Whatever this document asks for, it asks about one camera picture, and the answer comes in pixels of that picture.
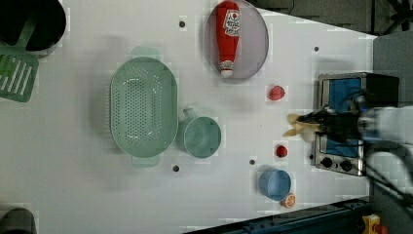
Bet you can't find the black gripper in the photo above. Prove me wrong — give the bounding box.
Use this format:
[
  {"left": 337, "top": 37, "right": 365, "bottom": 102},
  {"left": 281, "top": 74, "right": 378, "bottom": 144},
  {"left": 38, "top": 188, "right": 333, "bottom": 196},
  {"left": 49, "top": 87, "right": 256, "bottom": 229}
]
[{"left": 297, "top": 111, "right": 360, "bottom": 143}]

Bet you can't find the yellow plush peeled banana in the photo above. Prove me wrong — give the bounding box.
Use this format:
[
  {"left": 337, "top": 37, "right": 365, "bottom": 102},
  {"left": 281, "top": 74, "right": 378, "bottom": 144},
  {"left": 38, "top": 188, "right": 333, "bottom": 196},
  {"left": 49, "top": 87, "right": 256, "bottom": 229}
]
[{"left": 282, "top": 113, "right": 320, "bottom": 142}]

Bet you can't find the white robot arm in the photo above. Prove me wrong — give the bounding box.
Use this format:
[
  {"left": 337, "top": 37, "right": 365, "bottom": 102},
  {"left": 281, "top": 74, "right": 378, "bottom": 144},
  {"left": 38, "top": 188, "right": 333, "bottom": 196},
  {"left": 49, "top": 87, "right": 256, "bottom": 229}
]
[{"left": 283, "top": 105, "right": 412, "bottom": 210}]

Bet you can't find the green mug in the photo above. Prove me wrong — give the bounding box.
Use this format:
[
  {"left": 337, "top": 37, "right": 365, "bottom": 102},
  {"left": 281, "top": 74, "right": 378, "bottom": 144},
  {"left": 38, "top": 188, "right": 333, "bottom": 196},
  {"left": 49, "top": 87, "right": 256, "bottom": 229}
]
[{"left": 176, "top": 108, "right": 221, "bottom": 159}]

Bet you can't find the small red plush strawberry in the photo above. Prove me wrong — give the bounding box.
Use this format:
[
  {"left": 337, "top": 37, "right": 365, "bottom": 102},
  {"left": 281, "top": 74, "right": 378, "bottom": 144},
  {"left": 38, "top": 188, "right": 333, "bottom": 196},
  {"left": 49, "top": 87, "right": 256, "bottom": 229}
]
[{"left": 276, "top": 145, "right": 288, "bottom": 158}]

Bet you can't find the plush strawberry with green top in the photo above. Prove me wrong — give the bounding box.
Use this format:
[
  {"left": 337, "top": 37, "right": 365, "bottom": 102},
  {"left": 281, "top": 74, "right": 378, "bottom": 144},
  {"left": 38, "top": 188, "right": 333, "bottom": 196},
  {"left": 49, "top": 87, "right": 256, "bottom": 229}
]
[{"left": 268, "top": 86, "right": 285, "bottom": 101}]

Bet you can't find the black toaster oven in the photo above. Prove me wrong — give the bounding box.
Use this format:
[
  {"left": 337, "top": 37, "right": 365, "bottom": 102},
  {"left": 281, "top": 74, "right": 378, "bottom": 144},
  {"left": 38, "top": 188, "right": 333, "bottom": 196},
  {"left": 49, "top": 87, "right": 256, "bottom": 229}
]
[{"left": 313, "top": 72, "right": 399, "bottom": 176}]

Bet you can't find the blue bowl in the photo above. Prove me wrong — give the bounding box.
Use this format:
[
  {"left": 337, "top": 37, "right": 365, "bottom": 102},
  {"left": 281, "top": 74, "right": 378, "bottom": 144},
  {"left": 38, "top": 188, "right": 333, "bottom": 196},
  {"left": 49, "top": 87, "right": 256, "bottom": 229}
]
[{"left": 258, "top": 169, "right": 291, "bottom": 201}]

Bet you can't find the plush orange slice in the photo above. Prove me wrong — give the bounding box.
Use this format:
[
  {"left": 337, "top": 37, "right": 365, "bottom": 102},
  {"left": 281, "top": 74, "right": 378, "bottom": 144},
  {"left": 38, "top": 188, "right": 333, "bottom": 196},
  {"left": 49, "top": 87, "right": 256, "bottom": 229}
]
[{"left": 282, "top": 192, "right": 296, "bottom": 209}]

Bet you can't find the grey round plate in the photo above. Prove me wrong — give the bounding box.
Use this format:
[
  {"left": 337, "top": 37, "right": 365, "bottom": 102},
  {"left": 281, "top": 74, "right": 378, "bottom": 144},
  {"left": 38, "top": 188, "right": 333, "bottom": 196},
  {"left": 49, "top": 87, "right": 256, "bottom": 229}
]
[{"left": 205, "top": 0, "right": 269, "bottom": 79}]

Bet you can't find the blue crate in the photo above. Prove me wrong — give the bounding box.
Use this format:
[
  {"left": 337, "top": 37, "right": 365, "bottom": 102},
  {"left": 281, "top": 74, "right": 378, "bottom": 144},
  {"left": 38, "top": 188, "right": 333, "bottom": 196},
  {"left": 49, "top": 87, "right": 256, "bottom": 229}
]
[{"left": 186, "top": 199, "right": 372, "bottom": 234}]

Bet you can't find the red plush ketchup bottle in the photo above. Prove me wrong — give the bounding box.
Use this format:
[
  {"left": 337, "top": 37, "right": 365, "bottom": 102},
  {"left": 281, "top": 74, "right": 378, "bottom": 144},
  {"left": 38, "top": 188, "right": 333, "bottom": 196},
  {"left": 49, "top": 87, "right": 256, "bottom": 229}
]
[{"left": 215, "top": 1, "right": 241, "bottom": 78}]

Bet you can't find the green oval colander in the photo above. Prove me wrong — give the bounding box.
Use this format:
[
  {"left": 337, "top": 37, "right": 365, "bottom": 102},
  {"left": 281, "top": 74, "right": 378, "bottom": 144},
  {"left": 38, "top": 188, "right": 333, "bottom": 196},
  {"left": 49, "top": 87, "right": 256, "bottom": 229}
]
[{"left": 110, "top": 47, "right": 178, "bottom": 168}]

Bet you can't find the black cylinder utensil holder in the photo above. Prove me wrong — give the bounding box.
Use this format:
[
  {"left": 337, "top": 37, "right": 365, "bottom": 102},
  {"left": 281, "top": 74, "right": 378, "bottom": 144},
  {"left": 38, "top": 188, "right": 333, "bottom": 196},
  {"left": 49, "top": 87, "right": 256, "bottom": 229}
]
[{"left": 0, "top": 0, "right": 67, "bottom": 52}]

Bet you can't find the green slotted spatula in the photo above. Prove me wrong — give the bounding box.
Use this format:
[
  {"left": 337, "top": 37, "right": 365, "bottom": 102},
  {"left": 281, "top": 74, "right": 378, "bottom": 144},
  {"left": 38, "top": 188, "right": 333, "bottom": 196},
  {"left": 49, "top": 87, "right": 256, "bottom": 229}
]
[{"left": 0, "top": 14, "right": 39, "bottom": 102}]

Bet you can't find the black cylinder lower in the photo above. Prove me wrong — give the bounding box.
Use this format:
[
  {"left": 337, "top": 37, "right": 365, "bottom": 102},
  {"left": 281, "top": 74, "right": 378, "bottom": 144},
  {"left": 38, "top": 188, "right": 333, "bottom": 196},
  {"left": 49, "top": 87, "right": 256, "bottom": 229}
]
[{"left": 0, "top": 208, "right": 37, "bottom": 234}]

